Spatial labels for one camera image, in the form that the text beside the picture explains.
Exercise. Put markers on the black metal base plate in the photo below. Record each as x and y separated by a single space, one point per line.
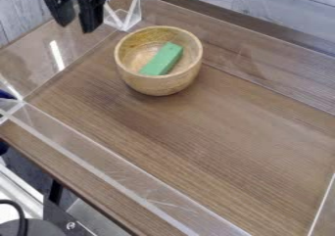
63 220

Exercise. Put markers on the green rectangular block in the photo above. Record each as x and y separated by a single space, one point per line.
163 61

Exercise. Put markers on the clear acrylic tray wall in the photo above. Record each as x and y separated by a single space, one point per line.
129 151

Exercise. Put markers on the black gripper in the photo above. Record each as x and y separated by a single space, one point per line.
91 13

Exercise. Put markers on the light wooden bowl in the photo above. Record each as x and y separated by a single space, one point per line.
136 49

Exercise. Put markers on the clear acrylic corner bracket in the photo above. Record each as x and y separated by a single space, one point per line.
123 19

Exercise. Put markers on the black table leg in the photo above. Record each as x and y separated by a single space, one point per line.
55 192

